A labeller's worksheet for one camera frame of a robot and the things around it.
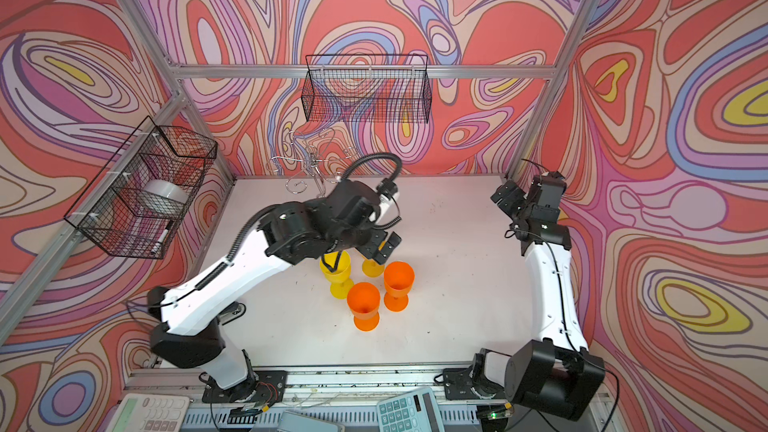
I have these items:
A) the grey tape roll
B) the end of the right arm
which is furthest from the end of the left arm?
the grey tape roll

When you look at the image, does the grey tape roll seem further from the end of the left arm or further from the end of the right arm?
the end of the right arm

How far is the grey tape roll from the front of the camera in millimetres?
709
